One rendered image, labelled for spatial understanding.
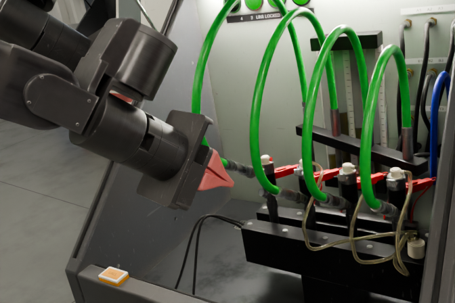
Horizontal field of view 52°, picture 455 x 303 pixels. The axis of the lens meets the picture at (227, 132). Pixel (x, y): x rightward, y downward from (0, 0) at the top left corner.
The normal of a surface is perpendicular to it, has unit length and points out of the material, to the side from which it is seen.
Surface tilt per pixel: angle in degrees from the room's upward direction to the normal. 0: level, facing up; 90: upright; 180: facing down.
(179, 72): 90
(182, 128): 47
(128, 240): 90
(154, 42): 78
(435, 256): 43
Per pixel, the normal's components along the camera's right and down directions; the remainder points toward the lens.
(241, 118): -0.54, 0.37
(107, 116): 0.73, -0.05
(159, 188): -0.65, -0.38
